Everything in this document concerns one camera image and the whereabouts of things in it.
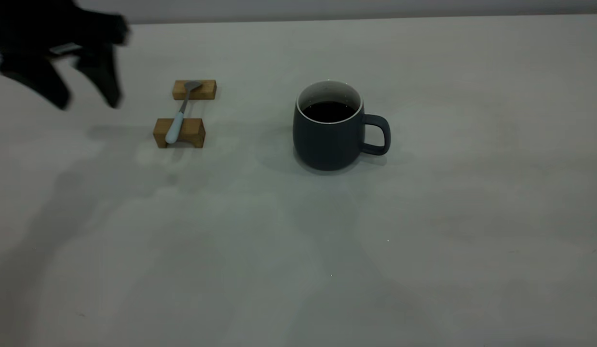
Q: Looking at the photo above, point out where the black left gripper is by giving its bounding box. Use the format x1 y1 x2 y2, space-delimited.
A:
0 0 131 111

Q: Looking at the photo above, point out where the spoon with white handle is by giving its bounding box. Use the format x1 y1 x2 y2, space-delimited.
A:
164 81 203 145

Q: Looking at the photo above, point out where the dark grey ceramic mug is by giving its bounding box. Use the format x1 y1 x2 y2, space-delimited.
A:
293 80 392 172

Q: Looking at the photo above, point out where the dark coffee liquid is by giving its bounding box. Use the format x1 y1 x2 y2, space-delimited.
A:
302 101 358 123

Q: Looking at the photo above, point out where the notched wooden block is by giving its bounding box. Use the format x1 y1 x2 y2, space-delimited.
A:
153 118 206 149

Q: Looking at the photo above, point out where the flat wooden block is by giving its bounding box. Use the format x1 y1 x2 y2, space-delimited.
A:
172 80 217 101

